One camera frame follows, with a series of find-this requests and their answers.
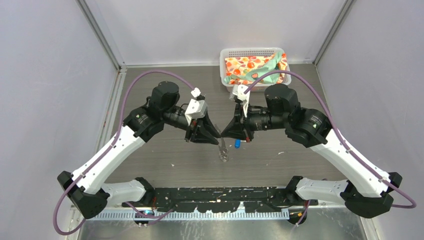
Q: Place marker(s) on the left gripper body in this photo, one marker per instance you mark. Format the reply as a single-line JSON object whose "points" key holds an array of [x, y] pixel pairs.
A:
{"points": [[192, 128]]}

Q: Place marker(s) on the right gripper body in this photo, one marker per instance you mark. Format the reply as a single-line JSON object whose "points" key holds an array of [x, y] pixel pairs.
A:
{"points": [[249, 123]]}

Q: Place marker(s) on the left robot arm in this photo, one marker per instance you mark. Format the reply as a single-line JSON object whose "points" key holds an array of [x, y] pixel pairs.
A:
{"points": [[88, 190]]}

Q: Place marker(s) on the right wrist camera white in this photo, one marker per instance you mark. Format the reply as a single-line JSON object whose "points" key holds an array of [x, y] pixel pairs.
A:
{"points": [[238, 95]]}

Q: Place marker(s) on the aluminium frame rail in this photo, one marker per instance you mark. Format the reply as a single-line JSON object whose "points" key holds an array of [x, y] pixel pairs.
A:
{"points": [[215, 215]]}

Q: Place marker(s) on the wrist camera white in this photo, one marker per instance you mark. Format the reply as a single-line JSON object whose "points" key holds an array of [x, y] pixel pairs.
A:
{"points": [[197, 107], [238, 95]]}

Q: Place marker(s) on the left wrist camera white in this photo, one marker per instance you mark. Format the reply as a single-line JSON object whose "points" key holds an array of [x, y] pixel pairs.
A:
{"points": [[197, 107]]}

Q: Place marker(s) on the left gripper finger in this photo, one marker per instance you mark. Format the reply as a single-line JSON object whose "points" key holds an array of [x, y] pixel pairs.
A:
{"points": [[206, 138], [208, 129]]}

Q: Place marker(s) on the large metal keyring disc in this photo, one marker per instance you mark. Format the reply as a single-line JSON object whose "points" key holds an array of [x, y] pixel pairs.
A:
{"points": [[223, 151]]}

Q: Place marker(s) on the white plastic basket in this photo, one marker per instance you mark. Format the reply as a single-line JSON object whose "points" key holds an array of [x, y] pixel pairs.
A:
{"points": [[244, 51]]}

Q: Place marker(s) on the floral patterned cloth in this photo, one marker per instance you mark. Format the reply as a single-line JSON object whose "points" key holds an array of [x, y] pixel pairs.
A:
{"points": [[244, 70]]}

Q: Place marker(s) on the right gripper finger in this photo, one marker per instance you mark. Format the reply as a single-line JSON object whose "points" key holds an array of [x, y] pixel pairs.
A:
{"points": [[235, 123], [234, 132]]}

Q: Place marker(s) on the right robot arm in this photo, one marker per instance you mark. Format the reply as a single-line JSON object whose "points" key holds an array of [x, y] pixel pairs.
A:
{"points": [[366, 189]]}

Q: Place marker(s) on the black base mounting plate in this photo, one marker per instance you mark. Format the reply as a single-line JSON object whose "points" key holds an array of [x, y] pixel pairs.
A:
{"points": [[266, 199]]}

